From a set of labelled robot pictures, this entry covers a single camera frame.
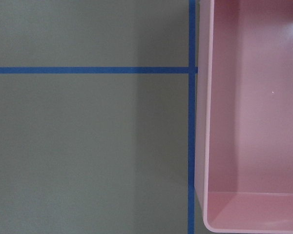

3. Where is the pink plastic bin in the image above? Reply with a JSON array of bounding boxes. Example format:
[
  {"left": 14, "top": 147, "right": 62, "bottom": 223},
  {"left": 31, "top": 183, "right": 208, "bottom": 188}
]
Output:
[{"left": 194, "top": 0, "right": 293, "bottom": 234}]

